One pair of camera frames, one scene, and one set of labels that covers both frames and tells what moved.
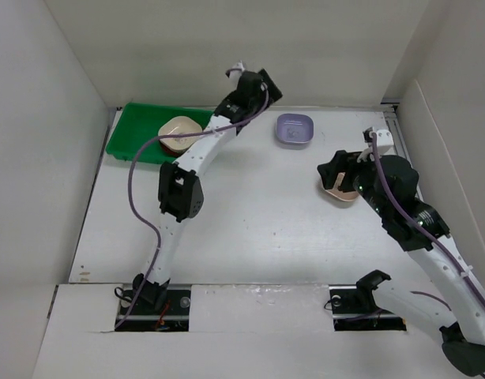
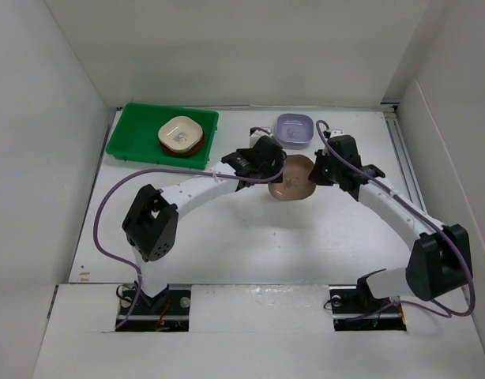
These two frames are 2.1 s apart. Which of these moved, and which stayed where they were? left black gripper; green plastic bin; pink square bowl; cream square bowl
Moved: pink square bowl; left black gripper
Stayed: cream square bowl; green plastic bin
